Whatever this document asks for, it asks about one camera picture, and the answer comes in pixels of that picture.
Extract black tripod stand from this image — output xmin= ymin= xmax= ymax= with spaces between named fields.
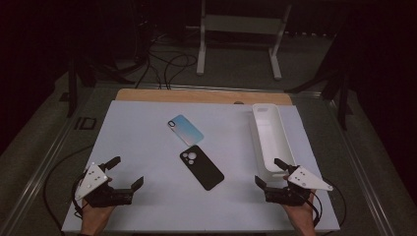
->
xmin=67 ymin=58 xmax=136 ymax=118
xmin=284 ymin=65 xmax=354 ymax=131

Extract person's left hand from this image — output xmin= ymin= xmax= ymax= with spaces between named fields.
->
xmin=81 ymin=199 xmax=116 ymax=235

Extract black phone case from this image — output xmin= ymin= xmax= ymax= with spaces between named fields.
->
xmin=179 ymin=145 xmax=225 ymax=192

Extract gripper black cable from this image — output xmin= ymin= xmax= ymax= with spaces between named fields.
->
xmin=71 ymin=173 xmax=87 ymax=219
xmin=308 ymin=190 xmax=324 ymax=229

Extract white metal stand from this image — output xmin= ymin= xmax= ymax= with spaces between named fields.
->
xmin=185 ymin=0 xmax=293 ymax=82

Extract white plastic storage bin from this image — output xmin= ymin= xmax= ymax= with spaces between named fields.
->
xmin=251 ymin=102 xmax=298 ymax=182

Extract metal floor rail frame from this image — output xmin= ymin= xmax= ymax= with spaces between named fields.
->
xmin=0 ymin=82 xmax=396 ymax=236

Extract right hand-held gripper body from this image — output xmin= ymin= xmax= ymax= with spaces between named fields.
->
xmin=265 ymin=165 xmax=333 ymax=207

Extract white table board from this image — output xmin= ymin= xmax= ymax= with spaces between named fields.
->
xmin=61 ymin=99 xmax=341 ymax=233

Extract person's right hand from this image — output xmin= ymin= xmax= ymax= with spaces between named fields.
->
xmin=283 ymin=191 xmax=318 ymax=236

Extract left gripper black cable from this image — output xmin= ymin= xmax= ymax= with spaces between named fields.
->
xmin=71 ymin=173 xmax=87 ymax=219

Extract looped black floor cable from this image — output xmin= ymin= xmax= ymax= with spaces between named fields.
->
xmin=162 ymin=53 xmax=199 ymax=90

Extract blue gradient phone case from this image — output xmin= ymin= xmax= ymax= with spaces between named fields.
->
xmin=166 ymin=114 xmax=205 ymax=147

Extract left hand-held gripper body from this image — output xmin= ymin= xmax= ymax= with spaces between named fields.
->
xmin=74 ymin=162 xmax=134 ymax=208

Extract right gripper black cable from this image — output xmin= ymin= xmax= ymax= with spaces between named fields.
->
xmin=308 ymin=190 xmax=324 ymax=229

